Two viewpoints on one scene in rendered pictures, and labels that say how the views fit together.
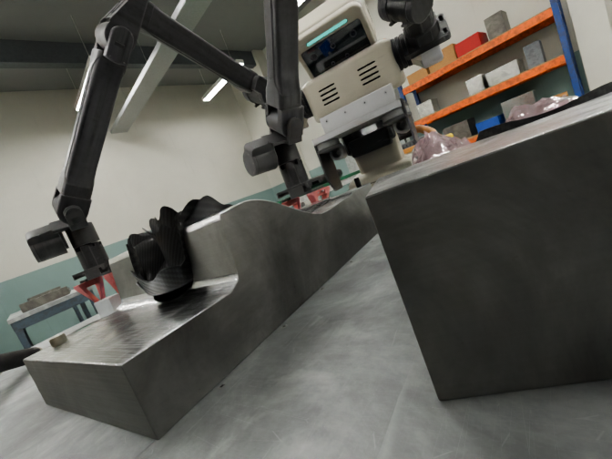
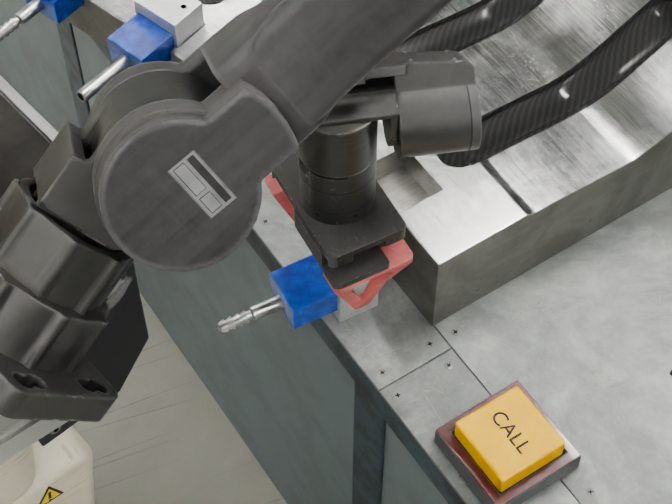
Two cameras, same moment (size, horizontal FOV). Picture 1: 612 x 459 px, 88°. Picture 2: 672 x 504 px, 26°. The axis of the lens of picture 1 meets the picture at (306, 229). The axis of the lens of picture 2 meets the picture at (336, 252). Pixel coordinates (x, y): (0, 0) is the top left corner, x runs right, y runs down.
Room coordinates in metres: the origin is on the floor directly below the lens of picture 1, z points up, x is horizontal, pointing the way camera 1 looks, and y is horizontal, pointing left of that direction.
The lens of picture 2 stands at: (1.37, 0.20, 1.81)
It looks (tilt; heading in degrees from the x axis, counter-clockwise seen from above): 55 degrees down; 200
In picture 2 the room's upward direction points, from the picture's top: straight up
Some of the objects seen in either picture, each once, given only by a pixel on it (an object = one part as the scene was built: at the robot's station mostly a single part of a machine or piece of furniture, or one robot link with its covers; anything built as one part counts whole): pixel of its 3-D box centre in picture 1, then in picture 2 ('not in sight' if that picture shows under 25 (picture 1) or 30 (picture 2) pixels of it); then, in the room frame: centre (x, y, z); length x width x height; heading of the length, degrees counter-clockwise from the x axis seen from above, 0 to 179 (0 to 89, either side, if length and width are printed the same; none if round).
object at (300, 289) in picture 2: not in sight; (292, 296); (0.79, -0.05, 0.83); 0.13 x 0.05 x 0.05; 138
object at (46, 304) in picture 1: (58, 327); not in sight; (3.83, 3.24, 0.46); 1.90 x 0.70 x 0.92; 43
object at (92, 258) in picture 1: (94, 259); not in sight; (0.77, 0.50, 0.95); 0.10 x 0.07 x 0.07; 73
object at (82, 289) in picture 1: (99, 288); not in sight; (0.78, 0.53, 0.88); 0.07 x 0.07 x 0.09; 73
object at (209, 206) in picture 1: (240, 219); (568, 6); (0.49, 0.09, 0.92); 0.35 x 0.16 x 0.09; 144
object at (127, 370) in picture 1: (241, 252); (582, 45); (0.48, 0.10, 0.87); 0.50 x 0.26 x 0.14; 144
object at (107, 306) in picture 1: (127, 299); not in sight; (0.81, 0.50, 0.83); 0.13 x 0.05 x 0.05; 163
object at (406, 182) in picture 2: not in sight; (399, 193); (0.69, 0.01, 0.87); 0.05 x 0.05 x 0.04; 54
